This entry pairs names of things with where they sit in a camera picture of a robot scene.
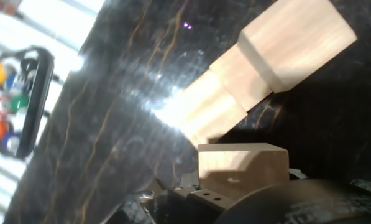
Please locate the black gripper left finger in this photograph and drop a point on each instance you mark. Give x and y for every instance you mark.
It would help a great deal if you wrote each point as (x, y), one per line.
(135, 211)

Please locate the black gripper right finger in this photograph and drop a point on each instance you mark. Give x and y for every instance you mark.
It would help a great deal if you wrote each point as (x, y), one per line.
(200, 207)

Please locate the large wooden cube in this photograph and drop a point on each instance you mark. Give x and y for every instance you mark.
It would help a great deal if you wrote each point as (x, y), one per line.
(244, 168)
(297, 40)
(238, 81)
(210, 115)

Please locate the dark marbled table mat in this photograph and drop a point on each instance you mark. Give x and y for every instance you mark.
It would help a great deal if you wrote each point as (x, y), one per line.
(110, 93)

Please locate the black triangle rack coloured balls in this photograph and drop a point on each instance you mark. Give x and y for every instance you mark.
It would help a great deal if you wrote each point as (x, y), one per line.
(37, 102)

